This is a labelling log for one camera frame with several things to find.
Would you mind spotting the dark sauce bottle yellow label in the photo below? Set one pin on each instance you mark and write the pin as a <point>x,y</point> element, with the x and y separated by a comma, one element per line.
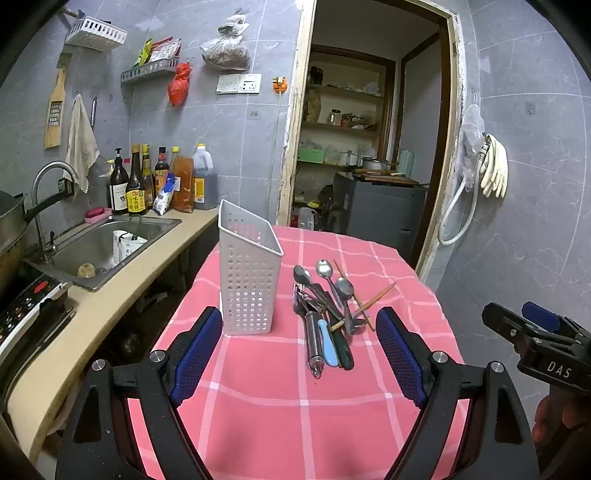
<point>135,194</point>

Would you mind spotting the steel pot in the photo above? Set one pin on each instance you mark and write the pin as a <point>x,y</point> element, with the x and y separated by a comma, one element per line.
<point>375,164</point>

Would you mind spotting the green box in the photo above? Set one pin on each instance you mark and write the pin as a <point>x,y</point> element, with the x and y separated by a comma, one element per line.
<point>310,154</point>

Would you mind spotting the grey wall shelf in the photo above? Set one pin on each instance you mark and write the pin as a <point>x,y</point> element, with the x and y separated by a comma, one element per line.
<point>147,70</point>

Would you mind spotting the red snack packets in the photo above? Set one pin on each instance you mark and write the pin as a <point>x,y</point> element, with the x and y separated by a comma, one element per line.
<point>164,50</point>

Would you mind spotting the pink soap dish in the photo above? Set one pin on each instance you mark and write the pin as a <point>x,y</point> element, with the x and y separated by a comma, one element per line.
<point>98,214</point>

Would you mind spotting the light green container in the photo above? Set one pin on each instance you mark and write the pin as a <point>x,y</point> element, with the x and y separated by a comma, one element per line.
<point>406,162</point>

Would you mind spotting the steel faucet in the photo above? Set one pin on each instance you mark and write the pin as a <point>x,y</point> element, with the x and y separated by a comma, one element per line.
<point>38,198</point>

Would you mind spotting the slim yellow capped sauce bottle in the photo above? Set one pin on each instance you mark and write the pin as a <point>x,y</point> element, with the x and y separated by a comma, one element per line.
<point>147,177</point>

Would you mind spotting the white wall basket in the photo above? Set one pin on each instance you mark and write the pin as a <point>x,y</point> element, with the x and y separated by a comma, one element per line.
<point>94,32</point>

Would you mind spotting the white perforated utensil basket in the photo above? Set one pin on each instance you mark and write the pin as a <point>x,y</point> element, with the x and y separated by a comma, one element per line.
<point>249,286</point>

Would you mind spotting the red plastic bag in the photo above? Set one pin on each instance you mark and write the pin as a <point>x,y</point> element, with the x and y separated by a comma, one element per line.
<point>179,85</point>

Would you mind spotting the wooden grater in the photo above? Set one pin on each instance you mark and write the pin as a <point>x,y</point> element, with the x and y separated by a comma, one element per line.
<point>55,115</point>

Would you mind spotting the white wall switch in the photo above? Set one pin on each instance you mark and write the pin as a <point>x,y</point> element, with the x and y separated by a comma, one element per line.
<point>228,84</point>

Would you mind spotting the clear hanging plastic bag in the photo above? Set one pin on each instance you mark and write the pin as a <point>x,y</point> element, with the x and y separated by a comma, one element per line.
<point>468,134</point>

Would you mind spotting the white plastic bag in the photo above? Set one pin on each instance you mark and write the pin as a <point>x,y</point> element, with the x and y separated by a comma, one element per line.
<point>233,25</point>

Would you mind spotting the grey cabinet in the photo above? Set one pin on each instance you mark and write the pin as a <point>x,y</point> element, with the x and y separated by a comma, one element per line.
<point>378,207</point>

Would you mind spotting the wooden pantry shelf unit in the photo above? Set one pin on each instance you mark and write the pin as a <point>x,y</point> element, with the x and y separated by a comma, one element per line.
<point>341,127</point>

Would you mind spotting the small dark metal utensil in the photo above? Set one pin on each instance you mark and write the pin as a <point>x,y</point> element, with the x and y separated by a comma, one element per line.
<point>356,324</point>

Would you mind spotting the yellow scrub sponge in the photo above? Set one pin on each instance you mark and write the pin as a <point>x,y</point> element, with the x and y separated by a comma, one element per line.
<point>86,270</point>

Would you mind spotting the white plastic jug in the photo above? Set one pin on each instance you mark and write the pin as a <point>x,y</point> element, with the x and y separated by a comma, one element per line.
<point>307,219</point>

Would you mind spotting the dark pump bottle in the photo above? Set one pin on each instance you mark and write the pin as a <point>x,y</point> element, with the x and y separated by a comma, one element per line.
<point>117,189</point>

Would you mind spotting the beige hanging towel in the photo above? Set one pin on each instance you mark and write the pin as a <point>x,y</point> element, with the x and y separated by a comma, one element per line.
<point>81,143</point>

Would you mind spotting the white cup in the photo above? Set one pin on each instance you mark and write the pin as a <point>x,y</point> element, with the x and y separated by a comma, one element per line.
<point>138,247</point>
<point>120,249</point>

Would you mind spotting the wooden door frame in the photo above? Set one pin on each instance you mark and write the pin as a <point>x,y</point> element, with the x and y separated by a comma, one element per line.
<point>295,115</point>

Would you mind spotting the wooden chopstick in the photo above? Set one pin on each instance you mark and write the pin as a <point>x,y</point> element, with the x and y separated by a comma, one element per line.
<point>378,295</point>
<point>347,284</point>

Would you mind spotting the steel kitchen sink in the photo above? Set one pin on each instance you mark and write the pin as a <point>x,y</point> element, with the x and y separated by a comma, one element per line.
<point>92,244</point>

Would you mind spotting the pink checked tablecloth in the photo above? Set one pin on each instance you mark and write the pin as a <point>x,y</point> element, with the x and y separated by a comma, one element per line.
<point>277,415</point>

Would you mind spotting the orange chilli sauce bottle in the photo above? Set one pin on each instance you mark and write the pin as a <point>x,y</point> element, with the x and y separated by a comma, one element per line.
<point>183,184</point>

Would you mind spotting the cream rubber gloves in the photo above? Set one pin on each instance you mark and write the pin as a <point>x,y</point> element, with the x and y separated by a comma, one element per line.
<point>495,168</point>

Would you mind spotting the steel spoon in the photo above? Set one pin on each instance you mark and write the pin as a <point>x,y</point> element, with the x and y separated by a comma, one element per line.
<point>344,289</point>
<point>303,275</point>
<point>324,267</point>

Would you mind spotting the clear bag of dried goods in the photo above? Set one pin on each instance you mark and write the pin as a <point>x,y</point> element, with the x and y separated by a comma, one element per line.
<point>226,54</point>

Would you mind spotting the orange wall hook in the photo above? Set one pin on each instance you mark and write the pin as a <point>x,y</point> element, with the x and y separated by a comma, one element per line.
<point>280,84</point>

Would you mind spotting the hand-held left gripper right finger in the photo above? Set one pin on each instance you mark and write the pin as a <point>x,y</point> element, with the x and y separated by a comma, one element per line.
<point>400,355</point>

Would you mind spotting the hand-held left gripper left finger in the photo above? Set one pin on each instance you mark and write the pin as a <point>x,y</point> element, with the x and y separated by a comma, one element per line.
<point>196,355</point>

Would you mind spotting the beige kitchen counter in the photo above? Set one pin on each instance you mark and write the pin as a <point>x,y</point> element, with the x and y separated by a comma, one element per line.
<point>138,272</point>

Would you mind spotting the white wall socket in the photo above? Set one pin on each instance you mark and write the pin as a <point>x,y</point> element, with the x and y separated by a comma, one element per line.
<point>250,83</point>

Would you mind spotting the induction cooker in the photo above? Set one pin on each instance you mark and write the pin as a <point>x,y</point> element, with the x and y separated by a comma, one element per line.
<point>27,314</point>

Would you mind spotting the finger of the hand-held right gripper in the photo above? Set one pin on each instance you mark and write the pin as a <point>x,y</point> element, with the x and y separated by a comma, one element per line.
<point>541,314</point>
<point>505,321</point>

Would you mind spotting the person's right hand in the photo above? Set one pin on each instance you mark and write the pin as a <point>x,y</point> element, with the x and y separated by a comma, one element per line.
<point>561,415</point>

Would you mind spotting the dark sauce bottle red label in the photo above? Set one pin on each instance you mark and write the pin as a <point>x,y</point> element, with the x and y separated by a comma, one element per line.
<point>161,173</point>

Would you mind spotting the large dark oil jug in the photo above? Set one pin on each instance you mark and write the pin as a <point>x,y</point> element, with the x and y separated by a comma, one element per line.
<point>204,184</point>

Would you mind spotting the glass jar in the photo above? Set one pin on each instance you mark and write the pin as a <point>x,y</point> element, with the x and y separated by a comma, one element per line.
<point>335,117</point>

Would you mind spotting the yellow green snack packet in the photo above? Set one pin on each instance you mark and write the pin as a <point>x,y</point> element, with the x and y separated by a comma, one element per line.
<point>142,54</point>

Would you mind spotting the blue white packet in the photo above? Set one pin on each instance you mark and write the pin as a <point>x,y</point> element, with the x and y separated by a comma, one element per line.
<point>165,196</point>

